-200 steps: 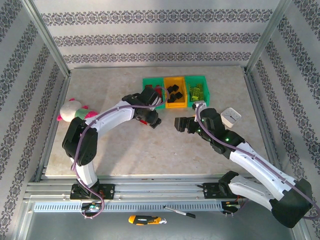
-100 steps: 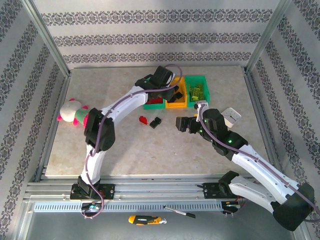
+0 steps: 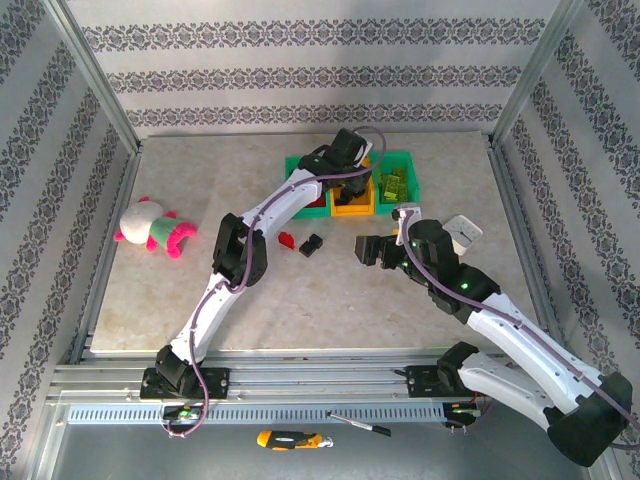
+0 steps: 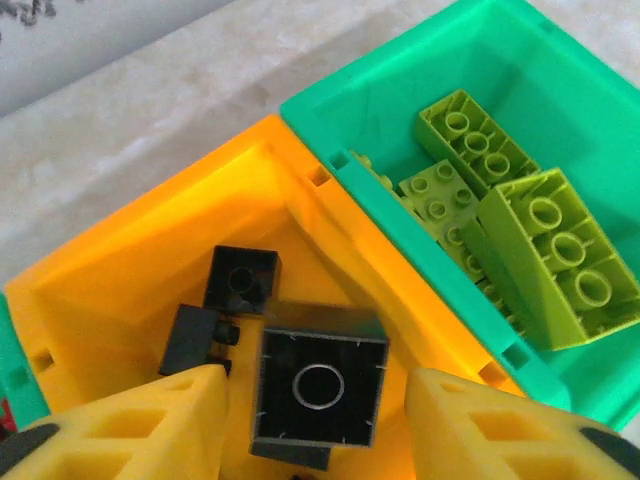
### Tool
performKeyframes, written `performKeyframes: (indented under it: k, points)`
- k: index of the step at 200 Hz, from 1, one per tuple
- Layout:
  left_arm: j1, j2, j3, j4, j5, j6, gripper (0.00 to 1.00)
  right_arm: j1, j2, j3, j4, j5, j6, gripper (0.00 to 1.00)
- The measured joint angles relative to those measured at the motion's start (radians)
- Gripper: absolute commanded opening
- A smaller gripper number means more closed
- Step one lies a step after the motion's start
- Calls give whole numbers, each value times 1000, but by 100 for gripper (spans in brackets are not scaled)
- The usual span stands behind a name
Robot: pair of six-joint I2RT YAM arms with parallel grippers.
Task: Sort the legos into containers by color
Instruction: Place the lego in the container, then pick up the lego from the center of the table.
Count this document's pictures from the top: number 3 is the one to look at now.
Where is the aluminium side rail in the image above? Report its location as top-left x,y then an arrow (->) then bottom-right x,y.
69,142 -> 144,364
489,142 -> 569,359

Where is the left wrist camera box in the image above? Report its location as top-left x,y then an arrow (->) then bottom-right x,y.
332,127 -> 375,169

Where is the small electronics board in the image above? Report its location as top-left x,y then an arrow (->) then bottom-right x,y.
443,399 -> 485,429
160,404 -> 205,427

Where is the black marker pen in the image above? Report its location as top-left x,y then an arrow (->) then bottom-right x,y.
326,410 -> 393,437

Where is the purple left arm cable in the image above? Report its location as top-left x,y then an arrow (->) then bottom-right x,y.
160,125 -> 387,439

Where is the green plastic storage bin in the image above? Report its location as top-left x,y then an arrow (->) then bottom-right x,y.
283,149 -> 332,221
369,149 -> 421,216

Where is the long aluminium mounting rail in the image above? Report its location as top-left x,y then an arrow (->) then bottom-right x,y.
47,349 -> 594,401

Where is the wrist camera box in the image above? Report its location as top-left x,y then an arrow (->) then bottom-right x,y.
391,201 -> 421,247
332,127 -> 375,169

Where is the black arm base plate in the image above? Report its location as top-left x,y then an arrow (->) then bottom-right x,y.
139,367 -> 232,400
405,364 -> 499,399

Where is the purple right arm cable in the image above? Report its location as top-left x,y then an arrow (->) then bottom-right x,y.
399,209 -> 640,451

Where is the white pink green plush toy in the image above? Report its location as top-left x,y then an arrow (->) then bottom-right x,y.
112,196 -> 200,260

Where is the aluminium frame post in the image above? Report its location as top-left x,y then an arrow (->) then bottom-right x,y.
43,0 -> 145,154
489,0 -> 584,146

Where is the white square alarm clock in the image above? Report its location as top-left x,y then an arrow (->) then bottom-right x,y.
442,214 -> 484,256

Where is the slotted grey cable duct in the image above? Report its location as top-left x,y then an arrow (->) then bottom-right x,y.
66,403 -> 447,426

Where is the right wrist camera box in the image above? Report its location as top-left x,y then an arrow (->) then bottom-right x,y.
391,201 -> 421,247

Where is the yellow plastic storage bin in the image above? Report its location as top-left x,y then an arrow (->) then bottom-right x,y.
327,152 -> 377,217

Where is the orange utility knife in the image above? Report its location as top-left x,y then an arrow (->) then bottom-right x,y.
256,429 -> 335,452

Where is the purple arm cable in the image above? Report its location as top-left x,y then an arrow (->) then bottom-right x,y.
160,125 -> 387,439
399,209 -> 640,451

